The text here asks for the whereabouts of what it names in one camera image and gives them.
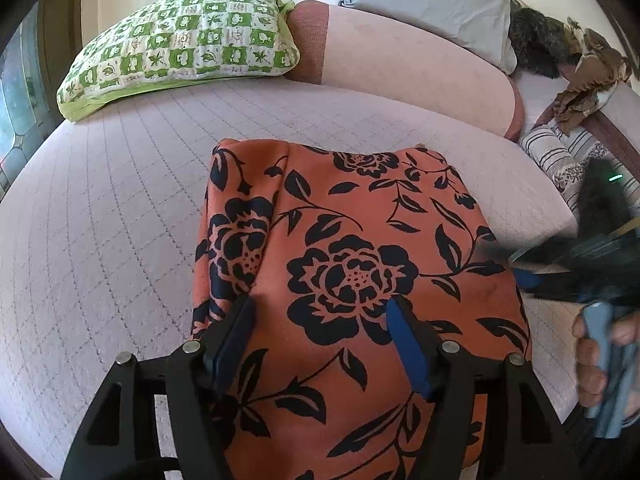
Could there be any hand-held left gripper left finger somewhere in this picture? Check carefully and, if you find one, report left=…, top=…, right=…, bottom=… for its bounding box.
left=60, top=294, right=257, bottom=480

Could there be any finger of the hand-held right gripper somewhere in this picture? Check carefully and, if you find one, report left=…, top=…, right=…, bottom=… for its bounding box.
left=511, top=266, right=591, bottom=303
left=506, top=236, right=586, bottom=267

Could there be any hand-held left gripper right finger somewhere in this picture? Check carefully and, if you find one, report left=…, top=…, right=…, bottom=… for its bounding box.
left=387, top=295, right=568, bottom=480

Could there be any orange black floral cloth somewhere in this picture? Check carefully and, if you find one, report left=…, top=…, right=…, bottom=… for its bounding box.
left=190, top=139, right=533, bottom=480

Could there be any person's right hand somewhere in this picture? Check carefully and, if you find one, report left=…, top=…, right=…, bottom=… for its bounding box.
left=571, top=307, right=640, bottom=408

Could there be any striped white cloth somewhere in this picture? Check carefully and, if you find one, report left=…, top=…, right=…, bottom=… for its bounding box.
left=520, top=122, right=626, bottom=211

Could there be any brown crumpled cloth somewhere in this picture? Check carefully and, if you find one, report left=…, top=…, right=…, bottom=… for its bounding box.
left=550, top=17, right=633, bottom=133

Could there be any bed with lilac quilted cover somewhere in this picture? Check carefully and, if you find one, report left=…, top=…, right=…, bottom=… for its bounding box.
left=0, top=77, right=581, bottom=480

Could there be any dark furry item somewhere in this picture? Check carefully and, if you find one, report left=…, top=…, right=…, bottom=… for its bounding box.
left=509, top=7, right=583, bottom=80

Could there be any pink bolster pillow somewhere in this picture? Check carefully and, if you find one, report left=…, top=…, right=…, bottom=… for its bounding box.
left=287, top=1, right=526, bottom=142

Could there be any grey pillow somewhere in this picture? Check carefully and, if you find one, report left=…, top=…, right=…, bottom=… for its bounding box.
left=339, top=0, right=518, bottom=76

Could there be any green checked pillow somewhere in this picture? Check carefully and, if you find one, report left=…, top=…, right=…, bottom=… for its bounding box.
left=56, top=0, right=301, bottom=123

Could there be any window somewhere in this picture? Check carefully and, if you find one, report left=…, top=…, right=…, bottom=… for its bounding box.
left=0, top=20, right=56, bottom=191

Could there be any dark wooden bed frame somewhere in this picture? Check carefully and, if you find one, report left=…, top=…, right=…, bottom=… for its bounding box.
left=535, top=82, right=640, bottom=171

